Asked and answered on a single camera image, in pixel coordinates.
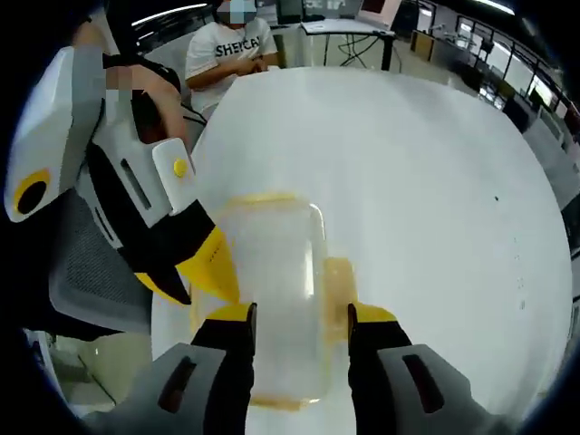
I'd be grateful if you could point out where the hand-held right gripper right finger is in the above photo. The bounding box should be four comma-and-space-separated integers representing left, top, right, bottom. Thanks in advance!
346, 303, 499, 435

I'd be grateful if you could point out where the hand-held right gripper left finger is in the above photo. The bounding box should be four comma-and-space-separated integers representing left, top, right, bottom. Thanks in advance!
97, 302, 258, 435

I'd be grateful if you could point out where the clear box with yellow plastic buckles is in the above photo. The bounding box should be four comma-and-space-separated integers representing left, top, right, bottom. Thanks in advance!
189, 192, 359, 408

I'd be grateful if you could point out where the person's left hand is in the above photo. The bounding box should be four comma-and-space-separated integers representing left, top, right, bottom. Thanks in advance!
130, 65, 186, 147

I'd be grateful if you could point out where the grey mesh office chair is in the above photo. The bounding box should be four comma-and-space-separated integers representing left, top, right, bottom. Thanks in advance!
47, 189, 156, 337

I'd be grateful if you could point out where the ceiling strip light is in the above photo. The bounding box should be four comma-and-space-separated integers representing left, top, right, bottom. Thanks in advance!
130, 5, 201, 29

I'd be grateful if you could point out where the white desk with black legs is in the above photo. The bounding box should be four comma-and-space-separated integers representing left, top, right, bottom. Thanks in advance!
300, 17, 396, 72

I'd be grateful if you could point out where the grey office partition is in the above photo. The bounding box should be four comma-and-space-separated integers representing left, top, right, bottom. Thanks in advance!
520, 106, 580, 214

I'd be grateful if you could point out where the brown cardboard box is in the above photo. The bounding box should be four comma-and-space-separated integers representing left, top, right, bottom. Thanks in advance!
411, 29, 437, 63

